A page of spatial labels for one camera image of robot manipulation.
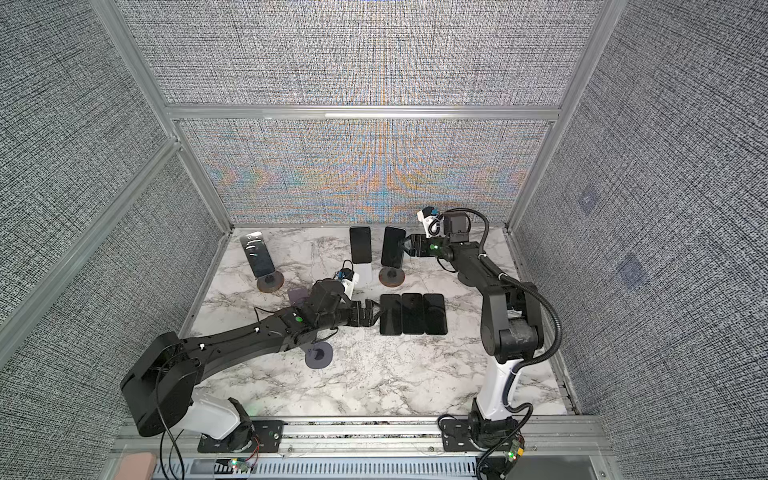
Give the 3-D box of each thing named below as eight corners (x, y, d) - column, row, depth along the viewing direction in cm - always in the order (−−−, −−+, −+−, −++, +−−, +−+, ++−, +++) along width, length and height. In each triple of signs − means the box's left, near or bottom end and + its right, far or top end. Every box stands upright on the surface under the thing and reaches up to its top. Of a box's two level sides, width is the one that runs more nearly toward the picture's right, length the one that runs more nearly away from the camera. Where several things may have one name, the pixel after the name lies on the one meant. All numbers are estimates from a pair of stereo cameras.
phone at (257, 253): (263, 290, 103) (245, 259, 90) (256, 267, 110) (239, 236, 96) (280, 283, 105) (266, 252, 92) (273, 261, 111) (258, 229, 98)
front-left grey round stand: (308, 368, 86) (304, 361, 82) (311, 350, 90) (307, 342, 86) (331, 368, 86) (328, 361, 82) (333, 350, 90) (330, 342, 86)
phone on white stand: (352, 268, 108) (348, 240, 96) (353, 255, 112) (349, 226, 100) (371, 268, 108) (369, 240, 96) (371, 255, 112) (370, 226, 100)
